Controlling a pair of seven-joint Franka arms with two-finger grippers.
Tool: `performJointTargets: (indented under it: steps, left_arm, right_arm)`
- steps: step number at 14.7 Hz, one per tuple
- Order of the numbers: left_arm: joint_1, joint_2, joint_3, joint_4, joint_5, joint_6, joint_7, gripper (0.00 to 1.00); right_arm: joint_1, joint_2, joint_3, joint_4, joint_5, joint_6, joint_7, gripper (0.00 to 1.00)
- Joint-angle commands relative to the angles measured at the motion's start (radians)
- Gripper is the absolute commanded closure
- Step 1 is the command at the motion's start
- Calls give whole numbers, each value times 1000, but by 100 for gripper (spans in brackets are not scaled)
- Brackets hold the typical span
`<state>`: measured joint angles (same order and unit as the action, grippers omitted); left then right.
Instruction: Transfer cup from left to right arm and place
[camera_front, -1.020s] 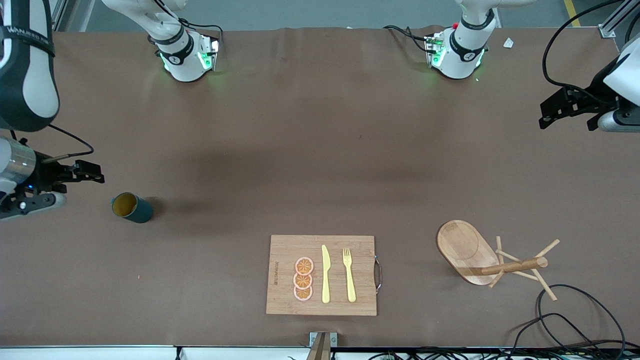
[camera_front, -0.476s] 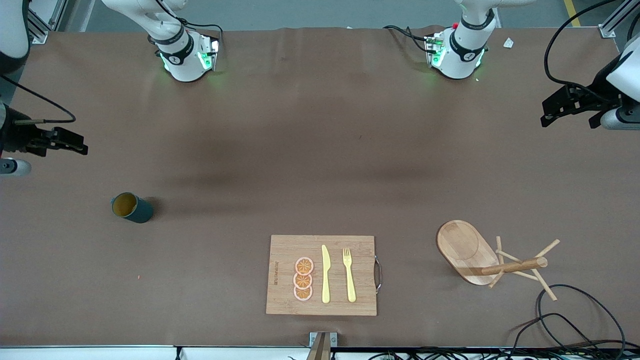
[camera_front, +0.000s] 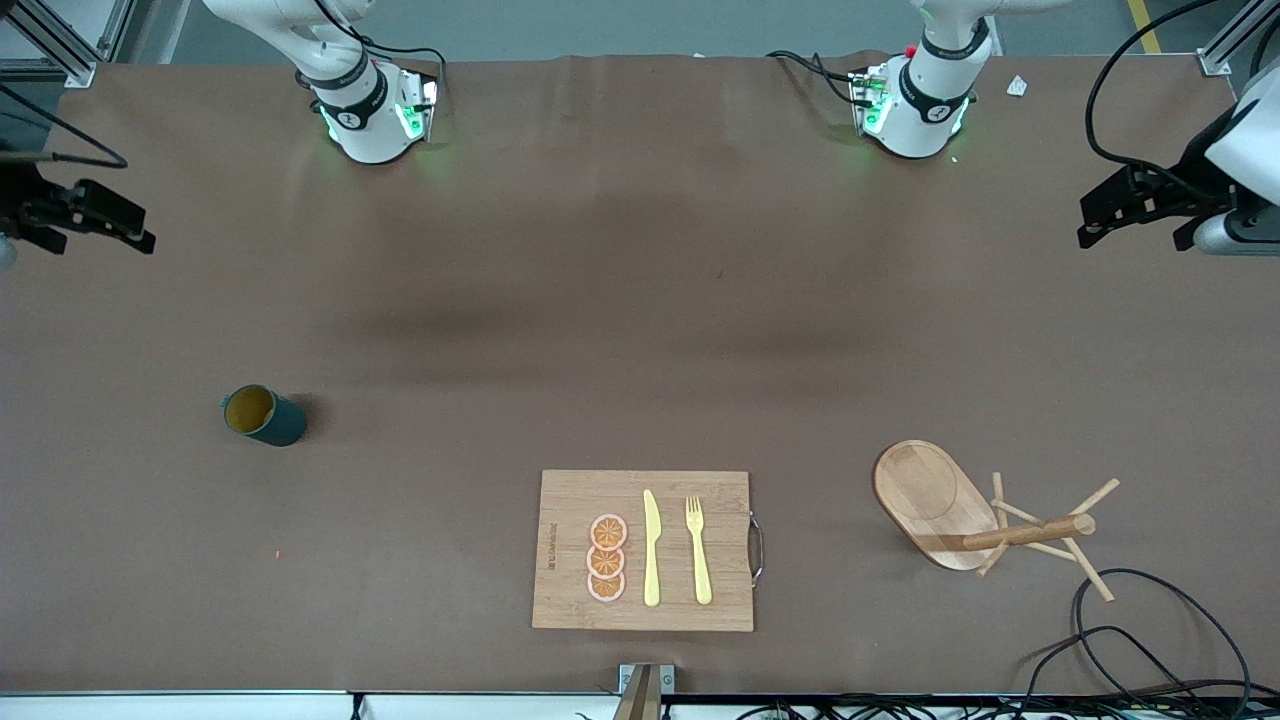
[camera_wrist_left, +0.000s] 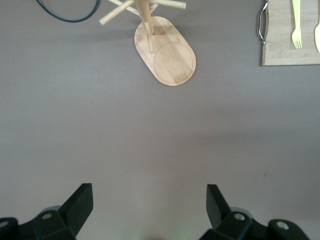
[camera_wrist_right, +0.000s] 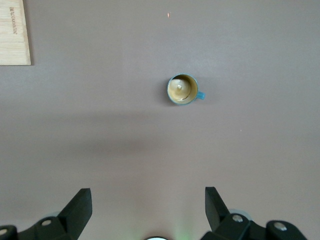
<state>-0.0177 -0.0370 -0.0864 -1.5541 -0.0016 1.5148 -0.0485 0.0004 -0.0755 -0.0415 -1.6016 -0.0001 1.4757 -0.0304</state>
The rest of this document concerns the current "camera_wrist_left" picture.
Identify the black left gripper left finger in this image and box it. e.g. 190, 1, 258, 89
0, 183, 94, 240

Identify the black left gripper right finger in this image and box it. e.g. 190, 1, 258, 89
206, 184, 311, 240

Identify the wooden mug tree stand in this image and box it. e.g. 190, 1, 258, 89
99, 0, 197, 87

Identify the bamboo cutting board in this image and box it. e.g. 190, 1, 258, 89
261, 0, 320, 67

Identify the yellow plastic fork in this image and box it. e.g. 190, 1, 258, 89
291, 0, 303, 50

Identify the yellow plastic knife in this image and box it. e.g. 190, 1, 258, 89
313, 21, 320, 54

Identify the black loose cable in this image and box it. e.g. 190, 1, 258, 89
34, 0, 101, 24

